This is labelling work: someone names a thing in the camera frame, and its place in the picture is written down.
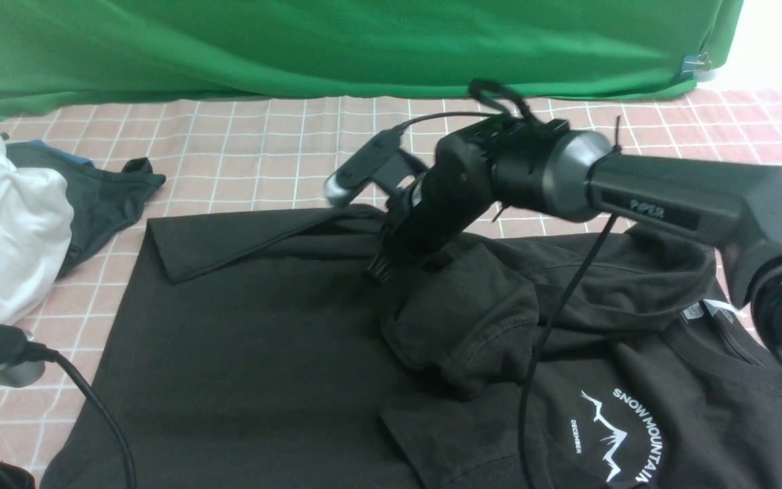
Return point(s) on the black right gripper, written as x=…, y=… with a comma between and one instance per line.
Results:
x=435, y=209

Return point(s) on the dark gray long-sleeve top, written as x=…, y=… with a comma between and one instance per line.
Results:
x=250, y=350

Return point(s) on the white garment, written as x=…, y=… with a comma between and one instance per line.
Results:
x=35, y=233

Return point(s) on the gray right robot arm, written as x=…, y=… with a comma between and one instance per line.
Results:
x=575, y=175

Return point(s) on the pink checkered tablecloth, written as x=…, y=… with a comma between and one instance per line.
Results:
x=227, y=156

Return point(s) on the metal binder clip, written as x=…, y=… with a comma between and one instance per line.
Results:
x=694, y=65

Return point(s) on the dark teal garment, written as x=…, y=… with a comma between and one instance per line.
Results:
x=104, y=202

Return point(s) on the blue garment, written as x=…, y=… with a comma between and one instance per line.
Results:
x=59, y=153

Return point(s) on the green backdrop cloth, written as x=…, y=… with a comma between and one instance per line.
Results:
x=59, y=53

